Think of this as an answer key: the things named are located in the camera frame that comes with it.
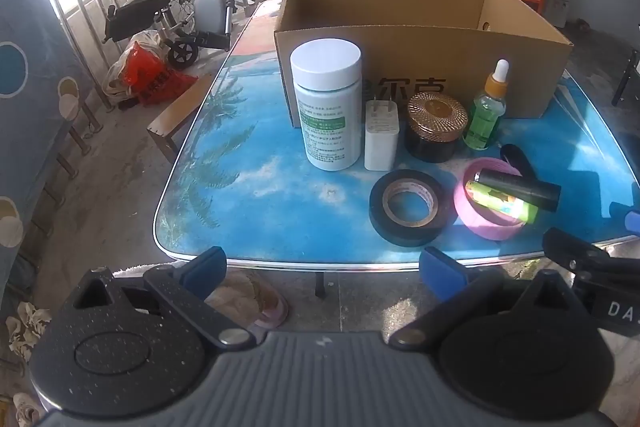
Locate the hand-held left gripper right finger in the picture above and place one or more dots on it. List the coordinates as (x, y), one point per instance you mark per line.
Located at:
(442, 272)

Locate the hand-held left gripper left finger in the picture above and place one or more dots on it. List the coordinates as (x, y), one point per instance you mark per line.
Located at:
(202, 266)

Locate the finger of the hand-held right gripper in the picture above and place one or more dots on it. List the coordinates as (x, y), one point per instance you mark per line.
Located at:
(570, 247)
(633, 221)

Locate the pink plastic bowl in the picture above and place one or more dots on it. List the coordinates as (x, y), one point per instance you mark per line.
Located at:
(482, 229)

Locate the black cylinder tube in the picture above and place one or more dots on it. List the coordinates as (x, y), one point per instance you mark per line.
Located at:
(525, 192)

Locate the white charger plug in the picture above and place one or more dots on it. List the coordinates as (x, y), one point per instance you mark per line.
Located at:
(381, 142)

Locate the black jar with gold lid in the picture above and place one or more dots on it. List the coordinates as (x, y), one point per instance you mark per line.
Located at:
(435, 127)

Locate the green dropper bottle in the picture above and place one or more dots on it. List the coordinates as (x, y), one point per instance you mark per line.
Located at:
(484, 117)

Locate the brown cardboard box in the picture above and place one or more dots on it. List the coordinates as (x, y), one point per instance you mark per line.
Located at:
(400, 52)

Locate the pink slipper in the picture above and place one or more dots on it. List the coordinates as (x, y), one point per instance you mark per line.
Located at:
(250, 299)

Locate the white fluffy mat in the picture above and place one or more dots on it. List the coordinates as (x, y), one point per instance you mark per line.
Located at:
(137, 269)

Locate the black tape roll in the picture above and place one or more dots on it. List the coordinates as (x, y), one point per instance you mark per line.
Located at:
(382, 219)

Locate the wooden bench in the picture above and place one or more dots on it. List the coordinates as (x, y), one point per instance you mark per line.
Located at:
(172, 122)

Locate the white pill bottle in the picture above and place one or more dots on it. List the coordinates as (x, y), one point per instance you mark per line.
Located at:
(327, 117)

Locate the red plastic bag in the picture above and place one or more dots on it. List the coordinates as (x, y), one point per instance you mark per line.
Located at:
(152, 79)

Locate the white tote bag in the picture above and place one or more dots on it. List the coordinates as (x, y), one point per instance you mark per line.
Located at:
(120, 72)

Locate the white water dispenser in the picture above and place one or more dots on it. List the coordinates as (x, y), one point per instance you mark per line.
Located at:
(557, 2)

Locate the blue blanket with circles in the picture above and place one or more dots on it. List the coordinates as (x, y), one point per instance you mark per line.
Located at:
(30, 97)

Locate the metal railing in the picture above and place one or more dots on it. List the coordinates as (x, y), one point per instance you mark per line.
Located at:
(87, 7)

